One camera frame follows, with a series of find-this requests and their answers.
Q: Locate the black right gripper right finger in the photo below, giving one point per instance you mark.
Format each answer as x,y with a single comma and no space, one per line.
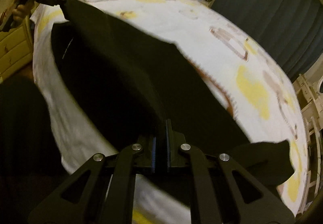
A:
231,187

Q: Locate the cream drawer nightstand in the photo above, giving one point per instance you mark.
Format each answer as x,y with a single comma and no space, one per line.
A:
16,50

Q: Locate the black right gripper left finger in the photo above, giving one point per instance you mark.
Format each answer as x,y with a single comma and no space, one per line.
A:
101,190

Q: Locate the black pants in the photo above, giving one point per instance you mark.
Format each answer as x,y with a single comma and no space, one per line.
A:
129,84

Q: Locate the white patterned bed sheet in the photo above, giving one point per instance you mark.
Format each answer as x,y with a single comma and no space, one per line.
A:
241,75

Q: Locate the person's left hand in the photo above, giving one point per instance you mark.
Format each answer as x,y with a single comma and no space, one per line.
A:
21,11

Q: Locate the dark teal curtain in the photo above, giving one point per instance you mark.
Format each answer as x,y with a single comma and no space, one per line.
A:
290,31

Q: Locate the white dressing table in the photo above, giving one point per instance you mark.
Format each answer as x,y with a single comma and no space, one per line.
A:
308,87

